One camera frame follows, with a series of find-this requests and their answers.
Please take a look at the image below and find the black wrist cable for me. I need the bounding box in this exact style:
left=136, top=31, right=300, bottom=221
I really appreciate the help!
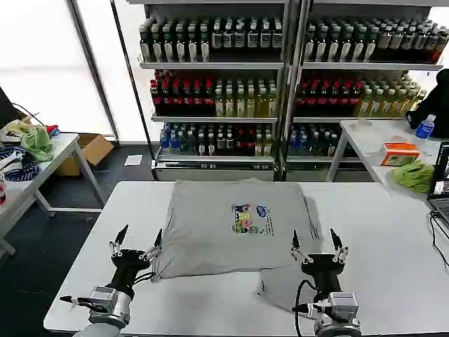
left=58, top=270, right=156, bottom=308
left=293, top=279, right=326, bottom=337

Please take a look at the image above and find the white side table with laptop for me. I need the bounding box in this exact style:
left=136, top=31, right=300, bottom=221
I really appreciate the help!
left=326, top=119, right=449, bottom=203

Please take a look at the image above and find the black slanted pole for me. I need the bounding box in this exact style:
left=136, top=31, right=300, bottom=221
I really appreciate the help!
left=111, top=0, right=154, bottom=182

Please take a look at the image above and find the pale yellow cloth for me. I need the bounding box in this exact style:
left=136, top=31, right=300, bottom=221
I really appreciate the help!
left=0, top=118, right=34, bottom=143

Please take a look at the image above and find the orange tissue box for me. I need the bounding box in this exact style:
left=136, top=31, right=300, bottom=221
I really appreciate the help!
left=380, top=142, right=421, bottom=166

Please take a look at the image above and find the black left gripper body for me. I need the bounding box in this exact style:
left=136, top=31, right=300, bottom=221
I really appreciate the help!
left=111, top=249, right=156, bottom=294

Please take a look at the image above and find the black laptop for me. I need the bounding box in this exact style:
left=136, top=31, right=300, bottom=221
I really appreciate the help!
left=427, top=141, right=449, bottom=225

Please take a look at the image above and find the white side table with clothes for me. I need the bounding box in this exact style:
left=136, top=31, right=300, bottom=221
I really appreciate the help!
left=0, top=133, right=106, bottom=257

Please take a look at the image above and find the grey printed t-shirt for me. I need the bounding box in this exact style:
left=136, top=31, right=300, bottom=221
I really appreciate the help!
left=151, top=178, right=322, bottom=313

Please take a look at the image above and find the blue water bottle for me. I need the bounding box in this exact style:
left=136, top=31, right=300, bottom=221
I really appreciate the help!
left=415, top=114, right=436, bottom=140

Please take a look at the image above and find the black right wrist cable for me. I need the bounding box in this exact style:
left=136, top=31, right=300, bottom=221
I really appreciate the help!
left=293, top=279, right=326, bottom=337

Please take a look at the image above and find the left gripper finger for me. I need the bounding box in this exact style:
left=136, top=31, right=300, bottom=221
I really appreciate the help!
left=108, top=224, right=130, bottom=259
left=138, top=228, right=164, bottom=261

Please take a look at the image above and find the green folded cloth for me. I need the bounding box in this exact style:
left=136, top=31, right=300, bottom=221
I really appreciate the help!
left=391, top=159, right=436, bottom=194

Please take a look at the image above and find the shelf of bottles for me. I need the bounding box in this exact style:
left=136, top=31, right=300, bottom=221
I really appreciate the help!
left=128, top=0, right=292, bottom=182
left=280, top=0, right=445, bottom=183

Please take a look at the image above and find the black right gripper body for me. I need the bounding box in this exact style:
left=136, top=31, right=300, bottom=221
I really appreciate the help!
left=300, top=254, right=347, bottom=296

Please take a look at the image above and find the brown cardboard box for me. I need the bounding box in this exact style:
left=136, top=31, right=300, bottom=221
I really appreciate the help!
left=55, top=133, right=115, bottom=177

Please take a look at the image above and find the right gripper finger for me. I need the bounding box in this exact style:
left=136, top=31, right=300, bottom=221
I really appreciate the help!
left=329, top=227, right=349, bottom=264
left=289, top=229, right=314, bottom=265

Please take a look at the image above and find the person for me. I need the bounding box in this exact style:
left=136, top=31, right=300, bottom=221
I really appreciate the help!
left=405, top=68, right=449, bottom=138

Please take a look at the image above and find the green crumpled cloth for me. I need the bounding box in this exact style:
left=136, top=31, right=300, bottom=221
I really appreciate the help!
left=20, top=126, right=55, bottom=162

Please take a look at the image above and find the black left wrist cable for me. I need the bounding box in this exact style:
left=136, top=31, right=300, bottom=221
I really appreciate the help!
left=58, top=270, right=156, bottom=308

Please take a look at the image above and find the blue striped cloth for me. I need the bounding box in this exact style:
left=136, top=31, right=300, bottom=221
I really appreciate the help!
left=0, top=146, right=40, bottom=183

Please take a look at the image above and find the black laptop cable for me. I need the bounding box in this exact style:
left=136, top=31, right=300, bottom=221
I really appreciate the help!
left=429, top=210, right=449, bottom=266

